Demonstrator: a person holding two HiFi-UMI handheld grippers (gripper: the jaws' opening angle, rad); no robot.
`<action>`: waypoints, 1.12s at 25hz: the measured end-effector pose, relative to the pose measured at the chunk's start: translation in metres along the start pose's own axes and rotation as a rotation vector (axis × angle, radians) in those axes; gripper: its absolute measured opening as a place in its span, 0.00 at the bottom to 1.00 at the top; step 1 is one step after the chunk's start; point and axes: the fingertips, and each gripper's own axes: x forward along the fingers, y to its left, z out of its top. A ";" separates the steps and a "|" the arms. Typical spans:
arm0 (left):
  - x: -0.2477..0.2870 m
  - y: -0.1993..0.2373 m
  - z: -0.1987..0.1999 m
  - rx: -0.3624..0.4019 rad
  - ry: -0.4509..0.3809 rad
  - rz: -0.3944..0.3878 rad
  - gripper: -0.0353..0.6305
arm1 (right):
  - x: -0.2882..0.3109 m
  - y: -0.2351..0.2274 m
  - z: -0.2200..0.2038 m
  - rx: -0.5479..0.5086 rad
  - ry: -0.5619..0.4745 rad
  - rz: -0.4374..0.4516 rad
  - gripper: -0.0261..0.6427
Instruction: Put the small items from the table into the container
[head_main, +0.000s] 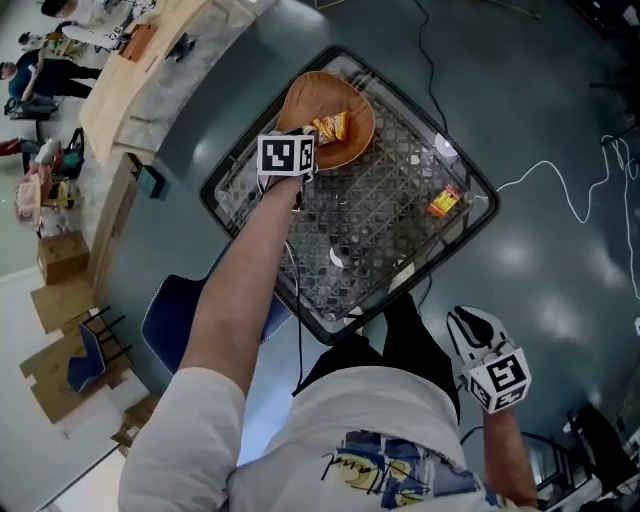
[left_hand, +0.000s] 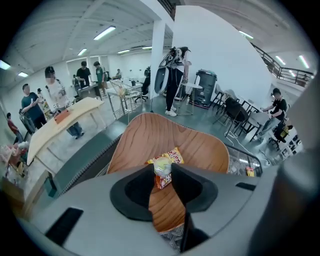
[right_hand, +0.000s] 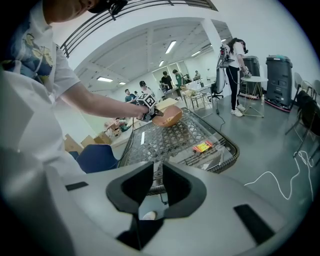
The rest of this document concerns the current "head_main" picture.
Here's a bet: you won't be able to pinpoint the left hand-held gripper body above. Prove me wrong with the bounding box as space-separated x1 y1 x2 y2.
256 131 318 196

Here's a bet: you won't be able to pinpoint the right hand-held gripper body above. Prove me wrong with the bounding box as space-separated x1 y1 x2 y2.
458 344 532 416

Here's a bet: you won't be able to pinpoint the orange yellow snack packet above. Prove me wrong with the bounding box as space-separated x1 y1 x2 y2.
310 111 350 147

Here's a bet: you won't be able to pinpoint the wooden bowl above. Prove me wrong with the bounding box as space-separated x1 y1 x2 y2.
275 70 378 173

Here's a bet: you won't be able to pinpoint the red yellow snack packet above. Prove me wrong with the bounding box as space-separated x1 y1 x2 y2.
427 183 462 219

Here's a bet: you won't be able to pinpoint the person's left forearm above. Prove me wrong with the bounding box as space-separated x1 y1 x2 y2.
177 174 307 397

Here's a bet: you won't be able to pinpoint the person's right forearm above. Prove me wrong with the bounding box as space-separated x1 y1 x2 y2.
480 404 541 509

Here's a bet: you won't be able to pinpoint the person's black shorts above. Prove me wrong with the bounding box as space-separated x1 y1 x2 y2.
292 292 461 426

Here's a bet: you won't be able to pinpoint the grey stone curved bench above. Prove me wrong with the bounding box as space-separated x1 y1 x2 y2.
113 0 280 151

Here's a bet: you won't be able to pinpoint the person's white printed shirt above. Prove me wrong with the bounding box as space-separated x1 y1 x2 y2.
117 367 541 512

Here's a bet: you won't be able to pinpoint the glass top wicker table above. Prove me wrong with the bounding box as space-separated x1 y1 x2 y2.
198 44 501 347

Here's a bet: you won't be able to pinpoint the dark green box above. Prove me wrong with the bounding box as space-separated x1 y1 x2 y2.
133 164 167 202

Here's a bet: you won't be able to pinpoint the black sneaker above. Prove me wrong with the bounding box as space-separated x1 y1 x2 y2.
163 32 197 65

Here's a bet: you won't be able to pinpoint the light wooden curved counter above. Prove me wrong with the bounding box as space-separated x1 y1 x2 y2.
78 0 211 169

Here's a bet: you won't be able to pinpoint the wooden partition panel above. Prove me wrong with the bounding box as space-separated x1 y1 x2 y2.
87 149 142 301

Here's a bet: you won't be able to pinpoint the orange wooden tray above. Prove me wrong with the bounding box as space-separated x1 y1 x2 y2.
120 22 155 64

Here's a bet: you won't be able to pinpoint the dark blue chair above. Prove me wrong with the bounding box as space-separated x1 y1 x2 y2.
140 242 292 377

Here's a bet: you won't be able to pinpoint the teal and black bag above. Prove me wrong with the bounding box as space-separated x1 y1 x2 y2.
51 126 86 182

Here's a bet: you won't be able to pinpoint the yellow stool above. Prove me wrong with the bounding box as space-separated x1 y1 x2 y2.
42 178 85 212

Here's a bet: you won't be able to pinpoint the white soft bundle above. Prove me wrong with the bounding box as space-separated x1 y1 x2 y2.
33 138 62 167

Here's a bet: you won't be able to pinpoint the closed cardboard box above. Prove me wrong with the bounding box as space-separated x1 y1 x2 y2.
35 229 91 286

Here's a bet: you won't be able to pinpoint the pink basket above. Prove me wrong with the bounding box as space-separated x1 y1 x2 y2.
13 175 45 225

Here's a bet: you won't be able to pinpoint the blue chair with black legs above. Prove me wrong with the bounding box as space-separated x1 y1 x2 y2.
65 306 134 395

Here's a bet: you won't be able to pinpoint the small cardboard piece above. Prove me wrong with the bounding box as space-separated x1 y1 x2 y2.
109 393 162 450

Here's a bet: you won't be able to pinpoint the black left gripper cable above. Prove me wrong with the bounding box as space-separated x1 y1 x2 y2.
282 239 307 397

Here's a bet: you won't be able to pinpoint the black floor cable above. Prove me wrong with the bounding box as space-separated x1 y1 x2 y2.
412 0 450 137

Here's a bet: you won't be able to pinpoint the white floor cable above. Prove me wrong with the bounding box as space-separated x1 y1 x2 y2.
494 133 640 301

